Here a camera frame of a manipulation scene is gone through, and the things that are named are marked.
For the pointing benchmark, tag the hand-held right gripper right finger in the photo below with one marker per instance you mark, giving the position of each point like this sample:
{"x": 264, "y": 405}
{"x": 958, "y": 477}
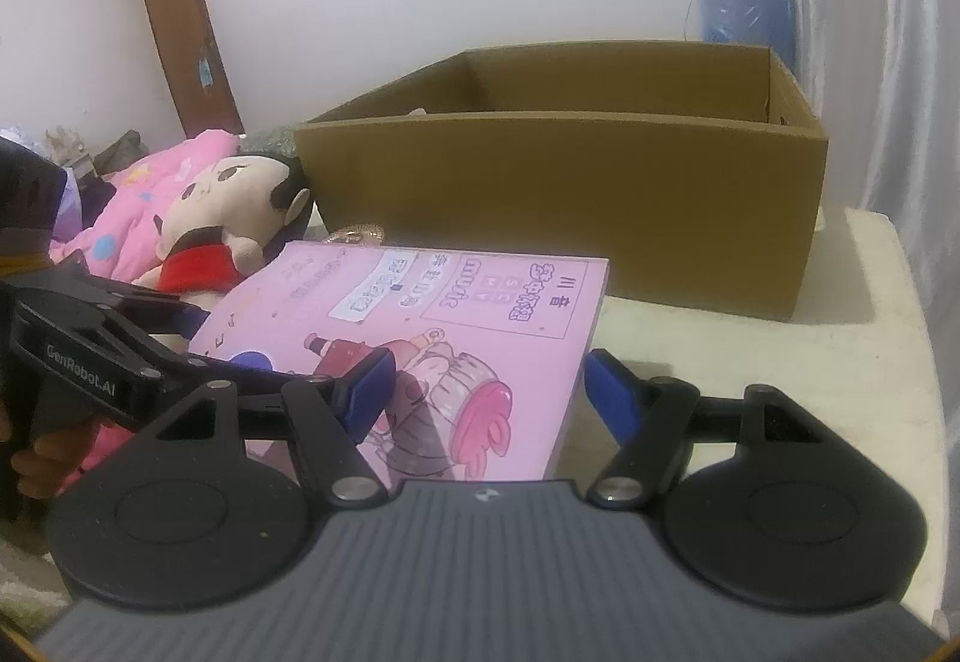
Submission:
{"x": 611, "y": 392}

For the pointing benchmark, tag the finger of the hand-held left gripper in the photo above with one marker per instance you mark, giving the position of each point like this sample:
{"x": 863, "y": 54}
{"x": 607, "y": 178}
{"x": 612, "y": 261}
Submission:
{"x": 195, "y": 366}
{"x": 176, "y": 319}

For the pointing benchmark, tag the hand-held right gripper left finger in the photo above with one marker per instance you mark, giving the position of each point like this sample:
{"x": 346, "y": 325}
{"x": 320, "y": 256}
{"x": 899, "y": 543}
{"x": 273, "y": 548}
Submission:
{"x": 371, "y": 381}

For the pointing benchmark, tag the plush doll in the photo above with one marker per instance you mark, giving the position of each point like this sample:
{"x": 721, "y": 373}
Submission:
{"x": 217, "y": 197}

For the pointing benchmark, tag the pink illustrated book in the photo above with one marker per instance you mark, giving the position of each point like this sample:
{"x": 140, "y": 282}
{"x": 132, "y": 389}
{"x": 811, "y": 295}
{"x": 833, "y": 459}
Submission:
{"x": 480, "y": 302}

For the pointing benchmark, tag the round gold ridged disc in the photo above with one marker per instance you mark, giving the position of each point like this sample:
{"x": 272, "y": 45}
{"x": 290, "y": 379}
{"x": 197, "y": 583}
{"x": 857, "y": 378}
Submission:
{"x": 360, "y": 232}

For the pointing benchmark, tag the brown cardboard box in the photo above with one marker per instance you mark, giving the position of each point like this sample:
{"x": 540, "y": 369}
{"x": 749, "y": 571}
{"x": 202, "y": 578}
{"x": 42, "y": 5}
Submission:
{"x": 562, "y": 212}

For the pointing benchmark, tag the person's left forearm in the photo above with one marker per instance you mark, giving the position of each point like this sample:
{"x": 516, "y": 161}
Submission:
{"x": 30, "y": 190}

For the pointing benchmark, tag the cream desktop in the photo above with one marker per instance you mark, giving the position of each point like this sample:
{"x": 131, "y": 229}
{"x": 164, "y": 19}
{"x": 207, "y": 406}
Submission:
{"x": 825, "y": 347}

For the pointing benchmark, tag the person's left hand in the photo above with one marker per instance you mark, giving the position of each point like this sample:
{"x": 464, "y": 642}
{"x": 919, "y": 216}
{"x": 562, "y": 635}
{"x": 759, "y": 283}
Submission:
{"x": 49, "y": 467}

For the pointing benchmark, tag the pink printed blanket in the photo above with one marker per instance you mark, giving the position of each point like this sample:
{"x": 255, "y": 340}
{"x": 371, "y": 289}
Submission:
{"x": 142, "y": 197}

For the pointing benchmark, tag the light purple cloth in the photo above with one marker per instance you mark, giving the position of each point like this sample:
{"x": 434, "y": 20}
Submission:
{"x": 67, "y": 205}

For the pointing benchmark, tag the dark olive bag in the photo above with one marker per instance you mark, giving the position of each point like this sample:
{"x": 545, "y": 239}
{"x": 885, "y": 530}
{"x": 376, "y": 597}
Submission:
{"x": 120, "y": 152}

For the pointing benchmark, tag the green patterned cloth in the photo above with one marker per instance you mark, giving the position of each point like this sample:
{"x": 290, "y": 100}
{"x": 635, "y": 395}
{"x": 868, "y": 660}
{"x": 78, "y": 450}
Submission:
{"x": 270, "y": 141}

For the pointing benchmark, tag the beige decorative object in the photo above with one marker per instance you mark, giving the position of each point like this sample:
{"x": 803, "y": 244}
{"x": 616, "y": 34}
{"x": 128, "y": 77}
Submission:
{"x": 67, "y": 148}

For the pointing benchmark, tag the small blue hanging pouch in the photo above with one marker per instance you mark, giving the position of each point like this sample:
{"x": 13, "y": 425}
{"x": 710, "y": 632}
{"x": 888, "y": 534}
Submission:
{"x": 206, "y": 66}

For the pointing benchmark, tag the brown wooden door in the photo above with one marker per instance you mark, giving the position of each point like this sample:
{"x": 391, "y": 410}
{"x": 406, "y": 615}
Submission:
{"x": 180, "y": 32}

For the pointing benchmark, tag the blue water jug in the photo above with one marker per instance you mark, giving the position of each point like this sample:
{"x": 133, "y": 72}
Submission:
{"x": 750, "y": 10}

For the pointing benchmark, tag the white curtain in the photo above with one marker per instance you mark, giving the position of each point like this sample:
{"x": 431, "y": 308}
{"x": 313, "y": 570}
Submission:
{"x": 885, "y": 70}

